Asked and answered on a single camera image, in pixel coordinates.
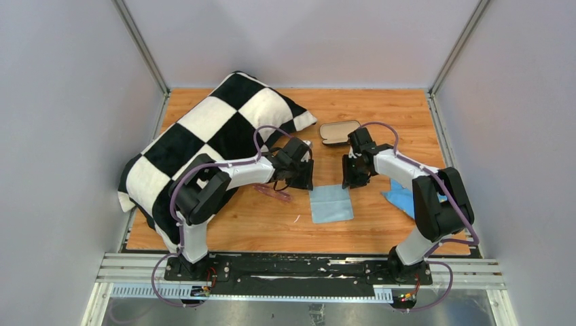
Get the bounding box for black glasses case beige lining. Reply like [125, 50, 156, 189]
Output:
[319, 120, 360, 147]

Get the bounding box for light blue cleaning cloth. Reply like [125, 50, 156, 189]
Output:
[309, 185, 354, 224]

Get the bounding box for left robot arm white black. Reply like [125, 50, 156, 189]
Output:
[168, 137, 314, 280]

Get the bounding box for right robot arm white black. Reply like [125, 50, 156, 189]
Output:
[342, 126, 474, 284]

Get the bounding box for pink transparent sunglasses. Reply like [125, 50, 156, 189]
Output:
[253, 184, 292, 202]

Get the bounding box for blue patterned cloth bag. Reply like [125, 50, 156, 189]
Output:
[382, 179, 447, 219]

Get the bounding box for black white checkered pillow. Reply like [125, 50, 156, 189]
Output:
[118, 71, 317, 253]

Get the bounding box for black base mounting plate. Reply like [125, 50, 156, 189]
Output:
[162, 253, 432, 298]

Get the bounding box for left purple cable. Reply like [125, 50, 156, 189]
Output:
[150, 126, 311, 309]

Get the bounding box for purple cable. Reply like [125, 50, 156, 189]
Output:
[359, 121, 481, 314]
[150, 126, 311, 309]

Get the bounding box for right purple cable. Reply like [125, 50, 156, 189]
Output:
[359, 121, 481, 314]

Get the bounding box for aluminium frame rail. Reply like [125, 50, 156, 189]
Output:
[82, 253, 518, 325]

